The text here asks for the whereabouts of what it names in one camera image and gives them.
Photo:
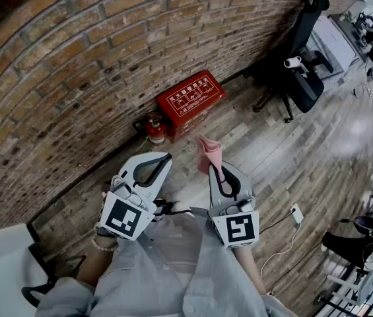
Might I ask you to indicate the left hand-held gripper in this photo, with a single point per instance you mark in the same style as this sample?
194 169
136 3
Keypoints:
125 215

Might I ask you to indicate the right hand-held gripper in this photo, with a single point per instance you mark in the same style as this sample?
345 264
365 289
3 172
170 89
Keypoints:
239 228

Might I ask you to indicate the pink cloth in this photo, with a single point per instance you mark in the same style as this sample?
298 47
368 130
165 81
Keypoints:
210 154

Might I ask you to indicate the red fire extinguisher box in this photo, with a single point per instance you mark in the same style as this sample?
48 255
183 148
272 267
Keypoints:
191 102

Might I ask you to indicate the person's left forearm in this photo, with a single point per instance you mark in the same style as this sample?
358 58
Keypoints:
95 264

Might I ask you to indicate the person's right forearm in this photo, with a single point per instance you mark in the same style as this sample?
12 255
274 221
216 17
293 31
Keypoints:
249 266

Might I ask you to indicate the red fire extinguisher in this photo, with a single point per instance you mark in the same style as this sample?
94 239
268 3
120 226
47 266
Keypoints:
154 130

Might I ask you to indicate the person's shoes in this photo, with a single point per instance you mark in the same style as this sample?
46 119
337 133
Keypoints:
176 206

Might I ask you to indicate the white power adapter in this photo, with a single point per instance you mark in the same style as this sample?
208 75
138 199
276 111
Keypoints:
297 214

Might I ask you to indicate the person's light blue shirt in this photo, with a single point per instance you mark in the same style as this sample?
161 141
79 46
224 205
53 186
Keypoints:
159 276

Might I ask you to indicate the black office chair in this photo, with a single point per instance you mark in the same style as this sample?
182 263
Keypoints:
300 84

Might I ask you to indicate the black stool chair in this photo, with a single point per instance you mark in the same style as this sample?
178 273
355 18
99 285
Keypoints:
354 243

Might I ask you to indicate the white cabinet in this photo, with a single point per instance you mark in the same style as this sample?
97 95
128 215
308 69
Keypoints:
334 41

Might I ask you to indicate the small white camera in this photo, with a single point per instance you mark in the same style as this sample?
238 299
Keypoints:
292 63

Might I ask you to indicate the black metal chair frame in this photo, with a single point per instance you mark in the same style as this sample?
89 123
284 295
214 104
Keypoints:
46 272

